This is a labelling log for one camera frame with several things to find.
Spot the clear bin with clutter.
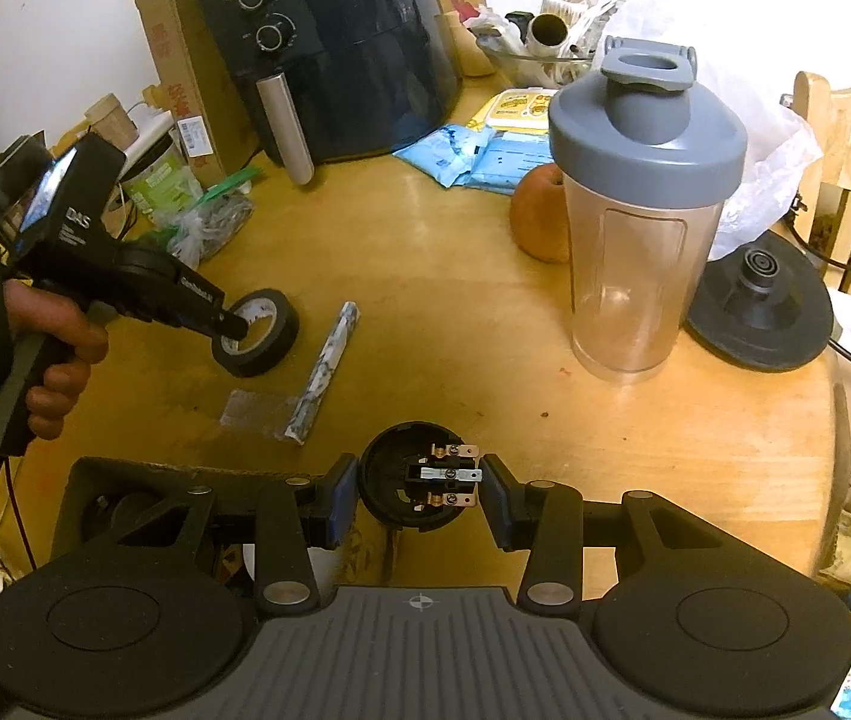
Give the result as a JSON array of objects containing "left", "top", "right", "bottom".
[{"left": 464, "top": 0, "right": 624, "bottom": 88}]

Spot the left human hand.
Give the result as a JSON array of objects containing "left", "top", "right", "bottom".
[{"left": 2, "top": 280, "right": 108, "bottom": 440}]

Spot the steel electric kettle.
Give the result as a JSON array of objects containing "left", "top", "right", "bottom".
[{"left": 0, "top": 133, "right": 53, "bottom": 250}]

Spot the orange round fruit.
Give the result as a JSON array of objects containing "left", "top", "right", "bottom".
[{"left": 510, "top": 163, "right": 570, "bottom": 265}]

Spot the clear small plastic box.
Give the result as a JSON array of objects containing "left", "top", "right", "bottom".
[{"left": 219, "top": 388, "right": 298, "bottom": 440}]

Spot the clear shaker bottle grey lid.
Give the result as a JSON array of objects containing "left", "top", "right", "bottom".
[{"left": 549, "top": 37, "right": 747, "bottom": 380}]

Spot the green label jar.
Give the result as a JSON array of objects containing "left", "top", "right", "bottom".
[{"left": 119, "top": 133, "right": 204, "bottom": 227}]

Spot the dark blue air fryer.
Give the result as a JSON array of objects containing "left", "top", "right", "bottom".
[{"left": 199, "top": 0, "right": 461, "bottom": 185}]

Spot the yellow wet wipes pack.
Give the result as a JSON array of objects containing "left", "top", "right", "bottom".
[{"left": 466, "top": 88, "right": 557, "bottom": 135}]

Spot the brown cardboard box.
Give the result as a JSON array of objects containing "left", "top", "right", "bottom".
[{"left": 49, "top": 453, "right": 398, "bottom": 587}]

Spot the black kettle base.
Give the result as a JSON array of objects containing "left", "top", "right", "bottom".
[{"left": 685, "top": 231, "right": 834, "bottom": 372}]

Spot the marbled white pen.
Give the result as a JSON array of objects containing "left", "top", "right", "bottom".
[{"left": 284, "top": 301, "right": 360, "bottom": 445}]

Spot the black electrical tape roll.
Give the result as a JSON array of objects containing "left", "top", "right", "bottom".
[{"left": 212, "top": 289, "right": 300, "bottom": 377}]

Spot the black round plug connector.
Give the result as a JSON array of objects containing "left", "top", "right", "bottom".
[{"left": 359, "top": 421, "right": 482, "bottom": 532}]

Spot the blue wet wipes pack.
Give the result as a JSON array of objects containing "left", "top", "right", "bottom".
[{"left": 394, "top": 124, "right": 495, "bottom": 188}]

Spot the clear plastic bag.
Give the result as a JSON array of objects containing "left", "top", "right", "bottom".
[{"left": 146, "top": 166, "right": 263, "bottom": 268}]

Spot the tall brown cardboard carton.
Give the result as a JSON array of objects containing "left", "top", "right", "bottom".
[{"left": 134, "top": 0, "right": 259, "bottom": 187}]

